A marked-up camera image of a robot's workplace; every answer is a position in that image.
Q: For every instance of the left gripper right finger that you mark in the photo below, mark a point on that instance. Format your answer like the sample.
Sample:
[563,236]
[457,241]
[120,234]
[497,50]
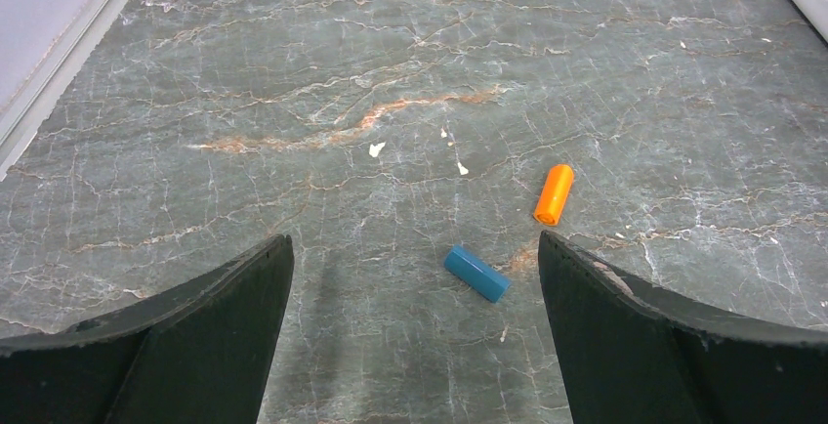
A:
[631,351]

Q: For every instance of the light blue pen cap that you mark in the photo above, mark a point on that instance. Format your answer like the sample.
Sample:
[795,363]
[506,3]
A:
[475,273]

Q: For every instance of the orange pen cap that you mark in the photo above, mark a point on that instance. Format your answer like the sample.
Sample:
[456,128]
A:
[554,194]

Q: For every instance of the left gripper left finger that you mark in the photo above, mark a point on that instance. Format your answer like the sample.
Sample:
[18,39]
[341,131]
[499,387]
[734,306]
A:
[199,352]

